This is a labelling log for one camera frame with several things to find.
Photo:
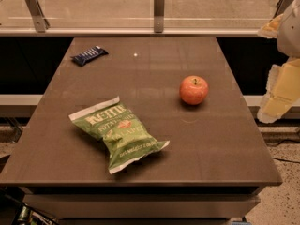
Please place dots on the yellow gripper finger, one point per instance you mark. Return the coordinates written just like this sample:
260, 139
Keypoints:
270, 30
282, 91

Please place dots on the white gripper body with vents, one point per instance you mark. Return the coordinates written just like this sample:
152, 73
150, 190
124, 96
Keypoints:
290, 37

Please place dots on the green jalapeno chip bag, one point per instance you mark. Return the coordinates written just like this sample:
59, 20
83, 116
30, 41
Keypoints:
123, 133

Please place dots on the blue rxbar blueberry bar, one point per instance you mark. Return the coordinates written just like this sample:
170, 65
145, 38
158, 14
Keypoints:
89, 55

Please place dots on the red apple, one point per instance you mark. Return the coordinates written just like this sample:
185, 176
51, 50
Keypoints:
193, 90

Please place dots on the glass railing panel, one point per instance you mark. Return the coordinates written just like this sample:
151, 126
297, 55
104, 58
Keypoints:
140, 13

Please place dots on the green can under table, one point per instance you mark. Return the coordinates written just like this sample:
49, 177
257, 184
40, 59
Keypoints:
24, 216

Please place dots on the right metal railing bracket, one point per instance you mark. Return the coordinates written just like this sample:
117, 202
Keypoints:
281, 6

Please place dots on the metal railing bracket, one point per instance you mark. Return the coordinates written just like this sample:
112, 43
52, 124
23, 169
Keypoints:
159, 16
281, 6
40, 22

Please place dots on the middle metal railing bracket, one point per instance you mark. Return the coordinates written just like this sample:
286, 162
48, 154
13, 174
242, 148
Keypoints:
159, 16

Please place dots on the left metal railing bracket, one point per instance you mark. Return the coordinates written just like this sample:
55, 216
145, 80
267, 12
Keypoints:
40, 22

